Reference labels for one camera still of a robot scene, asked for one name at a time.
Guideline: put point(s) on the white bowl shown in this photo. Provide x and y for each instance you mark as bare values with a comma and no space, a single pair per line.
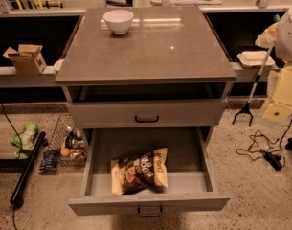
118,21

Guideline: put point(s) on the white takeout container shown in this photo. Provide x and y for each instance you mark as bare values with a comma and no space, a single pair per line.
251,59

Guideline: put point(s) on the orange fruit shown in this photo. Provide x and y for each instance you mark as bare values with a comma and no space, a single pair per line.
65,152

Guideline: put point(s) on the green snack bag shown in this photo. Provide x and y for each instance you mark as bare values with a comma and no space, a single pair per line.
25,140

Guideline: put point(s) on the grey drawer cabinet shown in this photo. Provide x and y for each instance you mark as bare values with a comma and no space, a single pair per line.
168,54

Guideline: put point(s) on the wire basket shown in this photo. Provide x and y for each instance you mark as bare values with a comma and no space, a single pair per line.
77,157

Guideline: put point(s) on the open middle drawer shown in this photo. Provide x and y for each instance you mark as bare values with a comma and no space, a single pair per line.
190,183

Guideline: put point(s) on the black pole left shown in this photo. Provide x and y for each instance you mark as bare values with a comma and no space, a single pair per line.
16,197

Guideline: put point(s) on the bottle in basket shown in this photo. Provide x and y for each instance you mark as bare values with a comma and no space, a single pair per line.
73,139

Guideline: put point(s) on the blue snack bag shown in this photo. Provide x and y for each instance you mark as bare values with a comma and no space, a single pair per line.
48,161

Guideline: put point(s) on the cardboard box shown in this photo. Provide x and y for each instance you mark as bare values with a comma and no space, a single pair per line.
27,60

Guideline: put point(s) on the closed top drawer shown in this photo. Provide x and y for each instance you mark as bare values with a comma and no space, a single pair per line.
147,114

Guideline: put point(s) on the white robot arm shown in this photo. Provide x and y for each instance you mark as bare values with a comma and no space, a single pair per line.
283,45

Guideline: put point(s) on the reacher grabber tool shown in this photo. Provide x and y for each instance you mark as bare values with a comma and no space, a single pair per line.
265,40

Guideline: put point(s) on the brown chip bag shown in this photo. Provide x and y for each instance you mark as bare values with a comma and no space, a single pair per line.
129,176

